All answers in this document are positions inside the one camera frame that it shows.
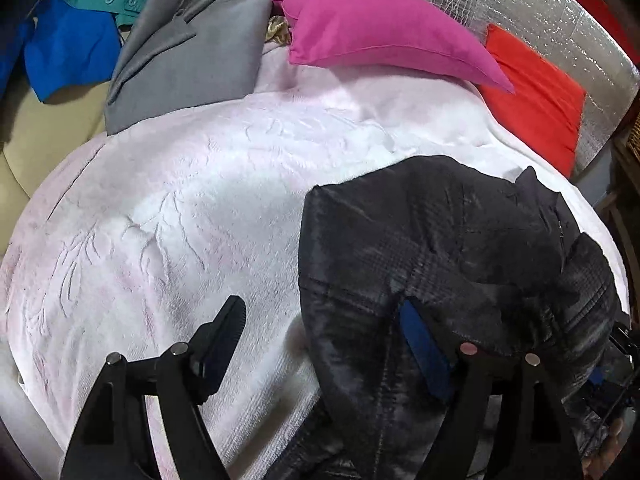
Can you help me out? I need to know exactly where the blue garment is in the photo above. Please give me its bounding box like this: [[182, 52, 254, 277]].
[[0, 0, 123, 103]]

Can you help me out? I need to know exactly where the beige sofa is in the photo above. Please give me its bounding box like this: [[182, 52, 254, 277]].
[[0, 80, 113, 261]]

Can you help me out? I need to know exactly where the wooden furniture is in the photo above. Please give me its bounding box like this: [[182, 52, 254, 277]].
[[597, 110, 640, 281]]

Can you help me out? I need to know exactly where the white pink embossed blanket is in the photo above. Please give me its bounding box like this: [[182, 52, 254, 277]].
[[0, 40, 631, 480]]

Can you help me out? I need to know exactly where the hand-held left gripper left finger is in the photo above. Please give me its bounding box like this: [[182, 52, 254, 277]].
[[60, 295, 247, 480]]

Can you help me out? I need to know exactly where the grey garment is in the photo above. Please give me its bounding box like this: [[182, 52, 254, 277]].
[[104, 0, 281, 136]]

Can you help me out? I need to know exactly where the magenta pillow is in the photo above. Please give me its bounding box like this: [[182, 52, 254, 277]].
[[272, 0, 516, 95]]

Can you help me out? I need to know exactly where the gold patterned cloth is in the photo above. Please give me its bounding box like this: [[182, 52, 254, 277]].
[[265, 15, 294, 49]]

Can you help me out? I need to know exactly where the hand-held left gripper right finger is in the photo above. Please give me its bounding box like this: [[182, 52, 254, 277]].
[[399, 300, 584, 480]]

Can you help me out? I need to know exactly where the silver foil insulation sheet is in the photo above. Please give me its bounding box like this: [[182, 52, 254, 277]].
[[385, 0, 640, 181]]

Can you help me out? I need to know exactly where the person's right hand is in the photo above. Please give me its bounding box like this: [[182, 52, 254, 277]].
[[582, 419, 627, 480]]

